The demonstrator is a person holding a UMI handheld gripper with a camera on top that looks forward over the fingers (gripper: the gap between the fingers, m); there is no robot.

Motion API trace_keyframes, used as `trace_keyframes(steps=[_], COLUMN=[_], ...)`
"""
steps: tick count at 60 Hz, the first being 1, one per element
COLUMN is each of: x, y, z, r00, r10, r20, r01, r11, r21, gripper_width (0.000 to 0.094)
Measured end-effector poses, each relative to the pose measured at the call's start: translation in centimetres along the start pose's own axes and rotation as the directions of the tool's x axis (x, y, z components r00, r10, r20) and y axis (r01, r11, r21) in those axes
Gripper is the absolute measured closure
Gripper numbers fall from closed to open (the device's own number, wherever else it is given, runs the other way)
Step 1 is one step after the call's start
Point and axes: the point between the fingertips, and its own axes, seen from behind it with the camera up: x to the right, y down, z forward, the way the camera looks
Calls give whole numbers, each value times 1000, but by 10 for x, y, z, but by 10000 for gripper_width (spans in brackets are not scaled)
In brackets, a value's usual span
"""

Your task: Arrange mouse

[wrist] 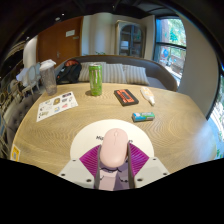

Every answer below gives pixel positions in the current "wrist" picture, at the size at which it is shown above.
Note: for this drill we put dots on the brown wooden door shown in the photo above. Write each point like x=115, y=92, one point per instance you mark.
x=56, y=43

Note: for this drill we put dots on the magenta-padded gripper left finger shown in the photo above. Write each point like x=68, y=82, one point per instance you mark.
x=75, y=171

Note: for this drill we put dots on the pink computer mouse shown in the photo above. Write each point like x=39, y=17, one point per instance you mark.
x=114, y=146

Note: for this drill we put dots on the white tube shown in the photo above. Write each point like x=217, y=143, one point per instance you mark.
x=147, y=95

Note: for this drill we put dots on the small green white pack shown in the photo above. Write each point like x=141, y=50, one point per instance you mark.
x=143, y=116

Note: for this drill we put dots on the round white hippo mouse pad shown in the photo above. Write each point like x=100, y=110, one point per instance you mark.
x=90, y=133

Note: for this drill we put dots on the green drink can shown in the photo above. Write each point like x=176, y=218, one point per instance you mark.
x=95, y=80

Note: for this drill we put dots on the grey curved sofa bench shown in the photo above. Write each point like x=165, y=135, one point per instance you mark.
x=160, y=75

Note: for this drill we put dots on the black and orange flat box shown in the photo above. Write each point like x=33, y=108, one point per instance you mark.
x=126, y=97

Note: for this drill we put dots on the dark framed window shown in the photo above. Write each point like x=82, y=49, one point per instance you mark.
x=170, y=43

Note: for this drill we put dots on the striped cushion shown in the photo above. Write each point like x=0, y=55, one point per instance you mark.
x=84, y=71
x=136, y=75
x=115, y=73

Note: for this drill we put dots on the glass door cabinet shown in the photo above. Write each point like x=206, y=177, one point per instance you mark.
x=130, y=38

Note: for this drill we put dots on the grey tufted chair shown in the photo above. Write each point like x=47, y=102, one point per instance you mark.
x=16, y=113

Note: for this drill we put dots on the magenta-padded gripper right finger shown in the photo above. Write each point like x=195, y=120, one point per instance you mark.
x=151, y=170

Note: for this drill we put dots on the group of white chairs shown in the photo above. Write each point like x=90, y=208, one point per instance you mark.
x=30, y=76

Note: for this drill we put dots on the white sticker sheet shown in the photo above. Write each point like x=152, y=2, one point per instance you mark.
x=56, y=106

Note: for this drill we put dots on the black backpack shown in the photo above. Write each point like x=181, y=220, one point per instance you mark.
x=69, y=73

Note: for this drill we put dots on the yellow code sticker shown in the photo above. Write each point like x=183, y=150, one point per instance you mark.
x=15, y=153

